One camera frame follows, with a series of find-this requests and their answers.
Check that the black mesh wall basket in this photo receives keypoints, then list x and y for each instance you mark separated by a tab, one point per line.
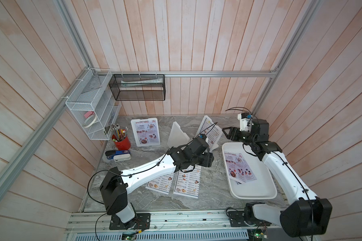
138	87

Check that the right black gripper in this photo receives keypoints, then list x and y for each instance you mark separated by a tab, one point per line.
235	131

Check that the old dim sum menu sheet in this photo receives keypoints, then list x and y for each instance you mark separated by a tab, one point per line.
188	182

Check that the aluminium rail base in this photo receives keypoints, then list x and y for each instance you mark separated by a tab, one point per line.
160	220

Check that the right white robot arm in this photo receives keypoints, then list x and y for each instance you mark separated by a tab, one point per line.
307	214

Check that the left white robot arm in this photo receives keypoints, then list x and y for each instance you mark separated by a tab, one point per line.
117	184

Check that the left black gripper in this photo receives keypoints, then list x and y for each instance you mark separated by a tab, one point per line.
208	159

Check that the white wire wall shelf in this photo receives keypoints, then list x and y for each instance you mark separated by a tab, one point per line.
91	94

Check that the pink menu sheet in tray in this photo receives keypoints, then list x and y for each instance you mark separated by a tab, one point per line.
238	169

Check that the white tape roll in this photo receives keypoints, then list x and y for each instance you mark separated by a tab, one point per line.
89	121

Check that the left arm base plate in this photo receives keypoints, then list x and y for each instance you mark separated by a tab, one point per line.
141	222

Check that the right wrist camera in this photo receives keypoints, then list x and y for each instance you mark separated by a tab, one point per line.
245	121

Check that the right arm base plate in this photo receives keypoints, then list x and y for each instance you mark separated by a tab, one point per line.
237	219

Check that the red pencil cup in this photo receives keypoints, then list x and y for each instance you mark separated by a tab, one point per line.
120	139

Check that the white plastic tray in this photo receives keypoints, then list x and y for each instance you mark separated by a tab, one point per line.
263	188

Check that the blue white stapler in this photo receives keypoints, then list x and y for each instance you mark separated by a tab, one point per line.
118	155

